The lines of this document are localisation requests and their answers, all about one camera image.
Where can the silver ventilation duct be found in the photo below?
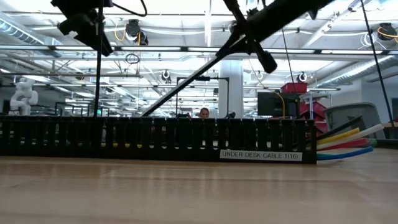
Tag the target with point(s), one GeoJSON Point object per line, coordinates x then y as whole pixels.
{"type": "Point", "coordinates": [354, 71]}

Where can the person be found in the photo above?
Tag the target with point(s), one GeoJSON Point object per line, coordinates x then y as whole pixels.
{"type": "Point", "coordinates": [204, 112]}

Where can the stack of red bins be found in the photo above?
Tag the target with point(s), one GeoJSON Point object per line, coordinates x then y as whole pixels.
{"type": "Point", "coordinates": [311, 110]}

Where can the white robot figure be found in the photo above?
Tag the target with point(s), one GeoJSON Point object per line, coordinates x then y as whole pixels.
{"type": "Point", "coordinates": [23, 96]}

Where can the red storage bin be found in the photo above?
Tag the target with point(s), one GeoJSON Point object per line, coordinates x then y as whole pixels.
{"type": "Point", "coordinates": [293, 88]}

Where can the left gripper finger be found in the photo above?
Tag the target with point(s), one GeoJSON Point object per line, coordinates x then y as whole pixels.
{"type": "Point", "coordinates": [107, 46]}
{"type": "Point", "coordinates": [90, 37]}

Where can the long ceiling light bar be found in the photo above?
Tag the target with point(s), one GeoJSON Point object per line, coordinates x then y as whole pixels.
{"type": "Point", "coordinates": [155, 48]}

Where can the black camera stand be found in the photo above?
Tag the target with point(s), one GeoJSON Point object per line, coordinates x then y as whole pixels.
{"type": "Point", "coordinates": [217, 78]}

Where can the white pillar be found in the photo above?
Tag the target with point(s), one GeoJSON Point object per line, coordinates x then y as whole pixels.
{"type": "Point", "coordinates": [231, 90]}

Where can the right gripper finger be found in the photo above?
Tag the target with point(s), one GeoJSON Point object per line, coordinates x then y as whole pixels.
{"type": "Point", "coordinates": [236, 49]}
{"type": "Point", "coordinates": [239, 42]}

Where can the black aluminium frame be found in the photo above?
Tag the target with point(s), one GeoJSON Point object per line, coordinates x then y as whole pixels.
{"type": "Point", "coordinates": [385, 143]}

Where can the black raceway cover strip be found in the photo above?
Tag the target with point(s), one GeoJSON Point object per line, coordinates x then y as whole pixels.
{"type": "Point", "coordinates": [180, 87]}

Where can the black monitor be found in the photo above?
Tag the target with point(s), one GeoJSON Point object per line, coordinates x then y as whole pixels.
{"type": "Point", "coordinates": [273, 104]}

